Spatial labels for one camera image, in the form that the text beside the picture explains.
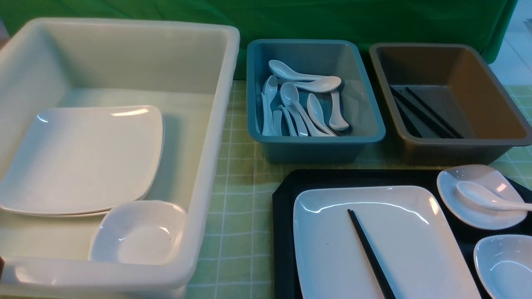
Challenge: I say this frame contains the white rectangular rice plate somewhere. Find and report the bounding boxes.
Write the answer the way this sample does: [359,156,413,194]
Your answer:
[293,186,481,299]

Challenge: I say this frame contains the black chopstick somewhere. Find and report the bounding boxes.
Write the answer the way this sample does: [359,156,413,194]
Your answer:
[347,209,396,299]

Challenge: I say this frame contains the white oval dish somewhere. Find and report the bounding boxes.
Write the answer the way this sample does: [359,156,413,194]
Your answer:
[473,234,532,299]
[436,164,528,230]

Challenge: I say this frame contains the white square plate bottom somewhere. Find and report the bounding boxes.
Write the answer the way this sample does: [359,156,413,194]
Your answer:
[0,116,165,218]

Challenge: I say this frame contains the white square plate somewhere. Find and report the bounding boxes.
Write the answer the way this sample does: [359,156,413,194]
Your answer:
[0,116,165,218]
[0,105,164,215]

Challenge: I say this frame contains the white square plate top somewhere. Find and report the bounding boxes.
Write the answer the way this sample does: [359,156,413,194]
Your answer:
[0,105,164,215]

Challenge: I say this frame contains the white spoon top horizontal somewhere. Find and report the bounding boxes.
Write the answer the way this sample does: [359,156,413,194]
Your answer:
[268,59,326,81]

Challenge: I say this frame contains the white spoon horizontal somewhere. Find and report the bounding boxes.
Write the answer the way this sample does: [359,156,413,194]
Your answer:
[277,76,342,93]
[268,59,326,81]

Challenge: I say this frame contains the teal plastic bin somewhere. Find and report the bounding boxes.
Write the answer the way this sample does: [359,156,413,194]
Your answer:
[246,39,386,164]

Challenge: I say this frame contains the large white plastic tub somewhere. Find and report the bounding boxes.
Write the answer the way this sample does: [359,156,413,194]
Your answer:
[1,18,240,299]

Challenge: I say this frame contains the green checked tablecloth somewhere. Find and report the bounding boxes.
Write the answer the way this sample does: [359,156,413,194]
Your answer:
[186,80,532,299]

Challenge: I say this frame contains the white small bowl in tub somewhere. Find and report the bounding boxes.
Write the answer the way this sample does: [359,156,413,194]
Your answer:
[88,200,187,265]

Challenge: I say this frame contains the black chopsticks in bin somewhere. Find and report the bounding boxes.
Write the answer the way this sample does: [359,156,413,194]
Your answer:
[390,87,464,139]

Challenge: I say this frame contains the brown plastic bin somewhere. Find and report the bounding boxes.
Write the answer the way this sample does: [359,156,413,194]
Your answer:
[369,42,531,166]

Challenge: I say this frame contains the black serving tray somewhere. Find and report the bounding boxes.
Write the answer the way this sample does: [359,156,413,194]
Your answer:
[272,169,531,299]

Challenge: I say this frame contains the green backdrop cloth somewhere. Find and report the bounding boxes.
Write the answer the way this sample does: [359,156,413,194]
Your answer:
[0,0,517,80]

